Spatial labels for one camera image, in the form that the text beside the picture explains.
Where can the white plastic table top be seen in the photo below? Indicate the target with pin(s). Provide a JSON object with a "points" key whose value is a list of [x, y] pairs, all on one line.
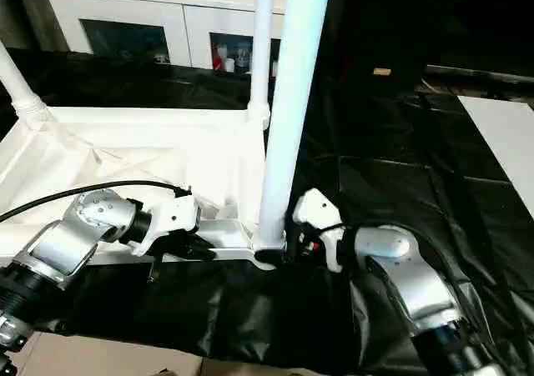
{"points": [[125, 142]]}

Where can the white plastic table leg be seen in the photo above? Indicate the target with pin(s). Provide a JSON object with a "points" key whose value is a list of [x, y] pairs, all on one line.
{"points": [[294, 101], [260, 46], [21, 88]]}

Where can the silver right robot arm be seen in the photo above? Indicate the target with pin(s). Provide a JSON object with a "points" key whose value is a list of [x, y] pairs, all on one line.
{"points": [[417, 276]]}

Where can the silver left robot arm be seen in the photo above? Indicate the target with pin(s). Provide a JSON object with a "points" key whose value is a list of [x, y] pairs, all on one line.
{"points": [[71, 238]]}

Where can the black mat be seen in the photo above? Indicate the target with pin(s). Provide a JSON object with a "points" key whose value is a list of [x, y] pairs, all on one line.
{"points": [[417, 184]]}

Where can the small tan label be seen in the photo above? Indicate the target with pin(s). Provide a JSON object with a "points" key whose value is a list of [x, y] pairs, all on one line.
{"points": [[381, 71]]}

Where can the white flat board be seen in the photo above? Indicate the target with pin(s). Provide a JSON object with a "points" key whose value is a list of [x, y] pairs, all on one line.
{"points": [[505, 142]]}

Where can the white cabinet with glass doors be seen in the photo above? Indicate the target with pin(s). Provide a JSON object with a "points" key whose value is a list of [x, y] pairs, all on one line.
{"points": [[146, 5]]}

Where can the black cabinet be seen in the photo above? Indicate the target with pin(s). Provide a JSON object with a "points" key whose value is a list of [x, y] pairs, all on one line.
{"points": [[417, 21]]}

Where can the grey curtain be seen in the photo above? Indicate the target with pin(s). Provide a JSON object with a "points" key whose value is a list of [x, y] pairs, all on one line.
{"points": [[25, 13]]}

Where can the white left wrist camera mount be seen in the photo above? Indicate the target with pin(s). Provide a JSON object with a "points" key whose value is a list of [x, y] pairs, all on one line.
{"points": [[171, 217]]}

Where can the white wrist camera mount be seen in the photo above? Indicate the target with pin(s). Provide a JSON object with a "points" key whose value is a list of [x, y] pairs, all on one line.
{"points": [[171, 217], [319, 209]]}

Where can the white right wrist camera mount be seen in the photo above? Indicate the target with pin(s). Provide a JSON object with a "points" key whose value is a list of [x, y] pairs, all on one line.
{"points": [[319, 209]]}

